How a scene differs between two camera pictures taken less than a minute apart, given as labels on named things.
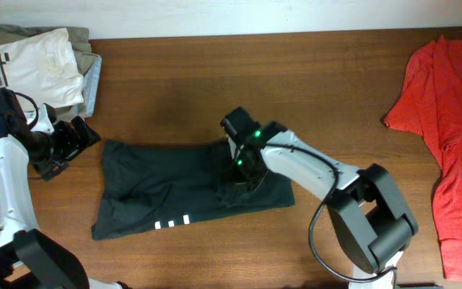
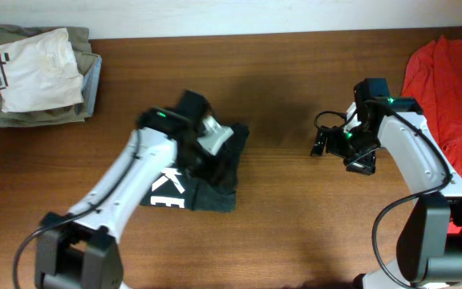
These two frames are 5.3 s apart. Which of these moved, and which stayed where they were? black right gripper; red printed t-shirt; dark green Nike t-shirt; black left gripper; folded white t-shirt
Moved: dark green Nike t-shirt; black right gripper; black left gripper
Stayed: folded white t-shirt; red printed t-shirt
